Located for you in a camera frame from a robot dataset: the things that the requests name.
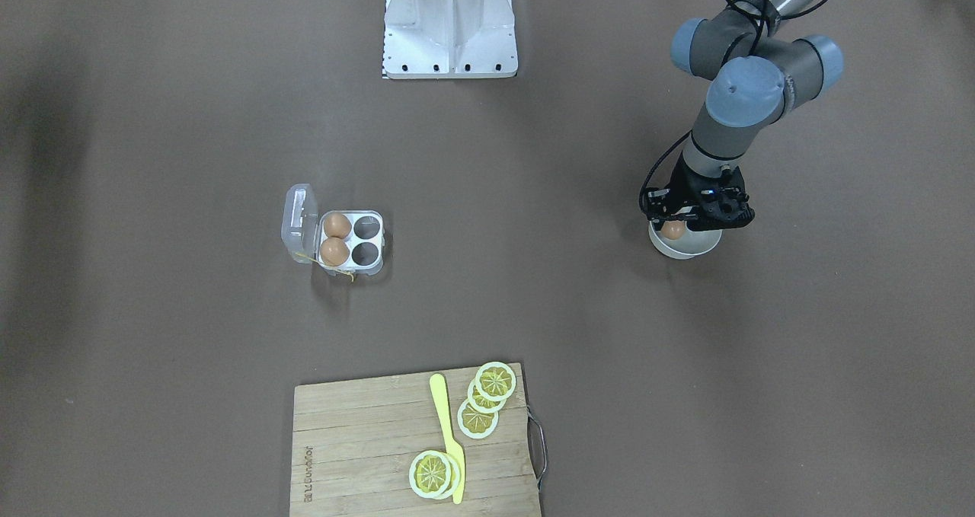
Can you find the brown egg from bowl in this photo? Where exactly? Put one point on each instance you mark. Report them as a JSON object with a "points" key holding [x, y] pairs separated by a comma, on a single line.
{"points": [[673, 230]]}

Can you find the brown egg lower slot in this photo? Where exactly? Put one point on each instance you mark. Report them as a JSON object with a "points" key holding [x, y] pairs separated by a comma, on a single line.
{"points": [[334, 252]]}

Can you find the lemon slice back of pair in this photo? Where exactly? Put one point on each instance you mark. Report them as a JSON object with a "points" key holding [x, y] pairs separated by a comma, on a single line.
{"points": [[455, 477]]}

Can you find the lemon slice middle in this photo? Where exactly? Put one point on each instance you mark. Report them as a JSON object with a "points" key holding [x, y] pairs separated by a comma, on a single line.
{"points": [[479, 403]]}

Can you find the yellow plastic knife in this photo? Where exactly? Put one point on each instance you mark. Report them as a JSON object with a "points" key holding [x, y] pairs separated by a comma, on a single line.
{"points": [[439, 393]]}

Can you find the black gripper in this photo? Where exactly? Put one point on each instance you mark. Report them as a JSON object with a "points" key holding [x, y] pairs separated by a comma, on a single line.
{"points": [[683, 184]]}

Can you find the brown egg slot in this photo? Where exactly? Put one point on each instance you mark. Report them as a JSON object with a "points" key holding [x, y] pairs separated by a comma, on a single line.
{"points": [[334, 252], [336, 225]]}

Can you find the lemon slice top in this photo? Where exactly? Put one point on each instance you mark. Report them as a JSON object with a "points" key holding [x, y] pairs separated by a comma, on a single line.
{"points": [[495, 381]]}

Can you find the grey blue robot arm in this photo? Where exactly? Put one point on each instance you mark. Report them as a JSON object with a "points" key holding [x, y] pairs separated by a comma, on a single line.
{"points": [[754, 81]]}

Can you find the lemon slice front of pair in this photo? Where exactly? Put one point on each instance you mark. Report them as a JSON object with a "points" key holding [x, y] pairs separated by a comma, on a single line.
{"points": [[429, 474]]}

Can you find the clear plastic egg box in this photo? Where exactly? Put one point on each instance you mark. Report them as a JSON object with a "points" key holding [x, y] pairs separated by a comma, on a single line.
{"points": [[349, 242]]}

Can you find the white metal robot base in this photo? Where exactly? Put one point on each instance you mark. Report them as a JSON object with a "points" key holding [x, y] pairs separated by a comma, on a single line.
{"points": [[449, 39]]}

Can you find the brown egg upper slot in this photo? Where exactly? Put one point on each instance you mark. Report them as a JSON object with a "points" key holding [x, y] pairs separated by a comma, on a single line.
{"points": [[336, 225]]}

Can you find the white ceramic bowl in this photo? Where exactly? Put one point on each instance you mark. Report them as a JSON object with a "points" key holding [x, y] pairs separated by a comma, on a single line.
{"points": [[693, 244]]}

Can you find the bamboo cutting board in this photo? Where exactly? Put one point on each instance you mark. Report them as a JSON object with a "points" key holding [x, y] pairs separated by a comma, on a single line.
{"points": [[353, 443]]}

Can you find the lemon slice of pair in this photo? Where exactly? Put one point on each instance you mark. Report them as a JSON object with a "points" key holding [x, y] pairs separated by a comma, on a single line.
{"points": [[429, 474], [455, 477]]}

